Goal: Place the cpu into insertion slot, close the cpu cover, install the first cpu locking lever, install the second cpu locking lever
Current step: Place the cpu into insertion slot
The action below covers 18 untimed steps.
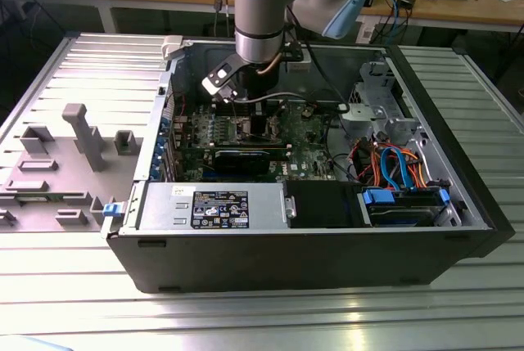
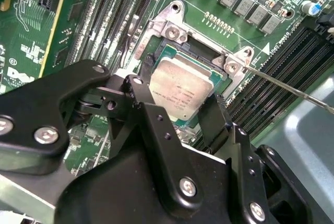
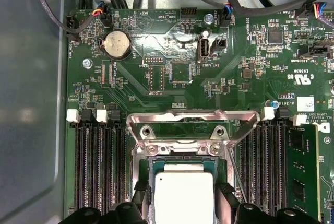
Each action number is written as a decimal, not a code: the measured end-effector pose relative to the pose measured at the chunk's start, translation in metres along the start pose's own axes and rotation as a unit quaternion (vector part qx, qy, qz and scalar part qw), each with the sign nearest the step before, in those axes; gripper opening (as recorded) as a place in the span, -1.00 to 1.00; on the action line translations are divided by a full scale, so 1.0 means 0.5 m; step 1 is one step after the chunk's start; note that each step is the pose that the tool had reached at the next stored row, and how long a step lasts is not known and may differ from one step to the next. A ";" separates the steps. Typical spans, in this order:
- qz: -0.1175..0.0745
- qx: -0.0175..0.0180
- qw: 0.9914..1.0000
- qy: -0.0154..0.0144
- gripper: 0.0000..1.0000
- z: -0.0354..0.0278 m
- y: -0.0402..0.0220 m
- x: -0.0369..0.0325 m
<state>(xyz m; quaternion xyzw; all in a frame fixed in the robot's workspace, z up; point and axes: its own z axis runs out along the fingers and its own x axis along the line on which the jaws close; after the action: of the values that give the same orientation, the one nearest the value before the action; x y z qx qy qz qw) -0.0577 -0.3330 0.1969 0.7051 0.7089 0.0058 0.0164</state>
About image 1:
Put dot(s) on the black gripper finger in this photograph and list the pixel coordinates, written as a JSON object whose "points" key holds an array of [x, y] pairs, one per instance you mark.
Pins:
{"points": [[259, 126]]}

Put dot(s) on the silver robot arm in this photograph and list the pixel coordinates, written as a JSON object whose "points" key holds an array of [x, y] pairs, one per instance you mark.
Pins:
{"points": [[262, 19]]}

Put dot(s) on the CPU socket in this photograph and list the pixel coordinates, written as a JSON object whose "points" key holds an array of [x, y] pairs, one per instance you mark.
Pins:
{"points": [[241, 132]]}

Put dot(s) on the black RAM slot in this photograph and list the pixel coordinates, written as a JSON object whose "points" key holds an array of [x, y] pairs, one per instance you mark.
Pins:
{"points": [[278, 148]]}

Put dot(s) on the black plastic cover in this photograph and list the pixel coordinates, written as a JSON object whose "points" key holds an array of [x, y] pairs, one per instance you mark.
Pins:
{"points": [[315, 203]]}

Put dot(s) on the black graphics card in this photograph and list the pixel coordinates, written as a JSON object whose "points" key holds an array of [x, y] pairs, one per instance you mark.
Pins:
{"points": [[241, 160]]}

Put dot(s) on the coin battery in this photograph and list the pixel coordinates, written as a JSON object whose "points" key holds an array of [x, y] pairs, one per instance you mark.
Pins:
{"points": [[306, 111]]}

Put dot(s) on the green motherboard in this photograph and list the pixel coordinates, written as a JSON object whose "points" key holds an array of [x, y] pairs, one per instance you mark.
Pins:
{"points": [[303, 154]]}

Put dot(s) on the grey case latch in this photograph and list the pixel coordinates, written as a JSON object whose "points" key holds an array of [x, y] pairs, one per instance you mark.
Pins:
{"points": [[172, 46]]}

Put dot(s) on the metal disk bay cage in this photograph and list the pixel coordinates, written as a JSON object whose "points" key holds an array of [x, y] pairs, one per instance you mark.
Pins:
{"points": [[360, 118]]}

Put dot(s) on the grey power supply unit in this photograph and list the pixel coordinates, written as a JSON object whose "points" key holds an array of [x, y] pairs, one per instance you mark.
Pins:
{"points": [[163, 208]]}

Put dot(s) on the white label tag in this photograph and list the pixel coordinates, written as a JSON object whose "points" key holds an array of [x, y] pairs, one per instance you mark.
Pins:
{"points": [[370, 34]]}

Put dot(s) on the black PC case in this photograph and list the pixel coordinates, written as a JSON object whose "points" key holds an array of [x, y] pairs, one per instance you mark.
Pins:
{"points": [[286, 261]]}

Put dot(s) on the hard disk blue carrier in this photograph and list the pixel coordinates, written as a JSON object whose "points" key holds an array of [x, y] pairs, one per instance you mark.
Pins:
{"points": [[403, 214]]}

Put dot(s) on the blue case latch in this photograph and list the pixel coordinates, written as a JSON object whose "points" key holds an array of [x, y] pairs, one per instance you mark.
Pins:
{"points": [[112, 210]]}

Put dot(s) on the small black adapter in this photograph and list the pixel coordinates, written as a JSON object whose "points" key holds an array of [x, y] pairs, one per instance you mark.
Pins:
{"points": [[405, 1]]}

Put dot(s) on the grey parts rack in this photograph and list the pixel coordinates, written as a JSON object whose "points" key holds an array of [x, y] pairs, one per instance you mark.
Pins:
{"points": [[61, 175]]}

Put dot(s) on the green RAM stick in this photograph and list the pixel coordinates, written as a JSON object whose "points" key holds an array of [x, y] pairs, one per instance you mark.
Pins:
{"points": [[32, 200]]}

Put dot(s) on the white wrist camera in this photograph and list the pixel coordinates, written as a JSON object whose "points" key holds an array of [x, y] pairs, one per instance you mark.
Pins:
{"points": [[217, 79]]}

